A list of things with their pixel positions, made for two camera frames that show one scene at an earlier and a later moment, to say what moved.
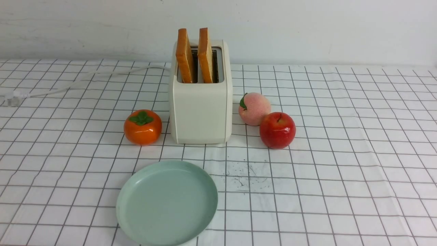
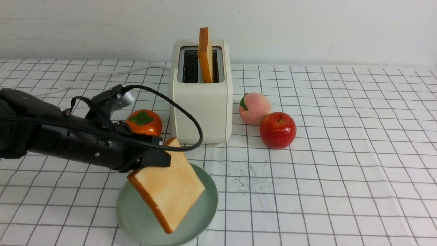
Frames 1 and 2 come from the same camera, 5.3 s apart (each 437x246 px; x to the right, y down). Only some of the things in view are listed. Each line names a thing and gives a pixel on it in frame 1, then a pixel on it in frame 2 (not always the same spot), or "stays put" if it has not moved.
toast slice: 183,55 → 172,190
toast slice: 205,56 stays put
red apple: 277,130 stays put
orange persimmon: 142,127 stays put
